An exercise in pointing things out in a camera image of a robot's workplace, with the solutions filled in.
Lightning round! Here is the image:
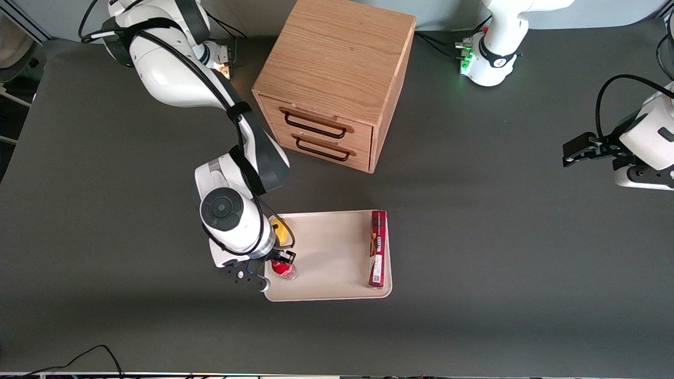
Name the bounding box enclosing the red-capped coke bottle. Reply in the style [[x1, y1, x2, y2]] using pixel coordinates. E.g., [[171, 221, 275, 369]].
[[271, 258, 297, 281]]

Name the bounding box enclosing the beige plastic tray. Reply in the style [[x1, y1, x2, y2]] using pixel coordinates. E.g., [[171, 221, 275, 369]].
[[262, 210, 393, 302]]

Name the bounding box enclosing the yellow fruit toy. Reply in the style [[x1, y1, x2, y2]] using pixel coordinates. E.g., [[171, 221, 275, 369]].
[[270, 215, 293, 248]]

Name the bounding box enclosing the red tartan shortbread box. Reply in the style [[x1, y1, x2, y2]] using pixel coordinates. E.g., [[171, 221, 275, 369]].
[[369, 210, 388, 289]]

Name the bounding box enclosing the wooden drawer front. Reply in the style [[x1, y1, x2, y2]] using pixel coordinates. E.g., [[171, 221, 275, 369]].
[[258, 95, 373, 152], [273, 126, 372, 173]]

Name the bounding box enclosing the green lit base connector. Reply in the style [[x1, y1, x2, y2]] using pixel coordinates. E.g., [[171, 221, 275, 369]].
[[455, 36, 477, 75]]

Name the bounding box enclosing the metal right base connector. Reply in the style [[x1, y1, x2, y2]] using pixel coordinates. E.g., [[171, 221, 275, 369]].
[[208, 41, 235, 81]]

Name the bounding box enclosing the wooden two-drawer cabinet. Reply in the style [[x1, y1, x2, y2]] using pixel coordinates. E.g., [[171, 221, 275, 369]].
[[252, 0, 417, 174]]

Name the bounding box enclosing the beige rounded object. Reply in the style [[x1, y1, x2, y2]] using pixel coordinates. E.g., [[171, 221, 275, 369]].
[[0, 13, 40, 85]]

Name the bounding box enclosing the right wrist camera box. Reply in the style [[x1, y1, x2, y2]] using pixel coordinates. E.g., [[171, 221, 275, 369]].
[[220, 265, 271, 293]]

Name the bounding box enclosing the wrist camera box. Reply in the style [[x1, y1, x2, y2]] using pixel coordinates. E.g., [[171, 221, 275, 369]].
[[613, 164, 674, 191], [220, 265, 271, 293]]

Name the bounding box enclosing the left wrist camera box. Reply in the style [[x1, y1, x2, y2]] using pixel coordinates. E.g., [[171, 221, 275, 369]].
[[613, 164, 674, 191]]

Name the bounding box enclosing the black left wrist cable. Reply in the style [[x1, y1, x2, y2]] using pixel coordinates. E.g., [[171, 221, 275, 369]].
[[595, 74, 674, 140]]

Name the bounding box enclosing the wood and black drawer handle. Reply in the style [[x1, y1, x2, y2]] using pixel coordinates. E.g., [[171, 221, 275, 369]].
[[291, 133, 356, 162], [279, 107, 355, 139]]

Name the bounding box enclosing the black cable at table edge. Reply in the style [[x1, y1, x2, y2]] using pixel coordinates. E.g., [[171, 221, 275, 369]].
[[21, 345, 124, 379]]

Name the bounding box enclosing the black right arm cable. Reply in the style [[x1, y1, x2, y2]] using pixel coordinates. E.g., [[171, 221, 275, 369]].
[[79, 0, 264, 211]]

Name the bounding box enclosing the black left base cable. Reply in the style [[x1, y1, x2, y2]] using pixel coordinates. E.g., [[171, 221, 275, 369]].
[[415, 31, 474, 59]]

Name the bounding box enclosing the aluminium frame profile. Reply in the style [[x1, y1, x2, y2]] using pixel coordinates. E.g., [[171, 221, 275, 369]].
[[0, 0, 56, 45]]

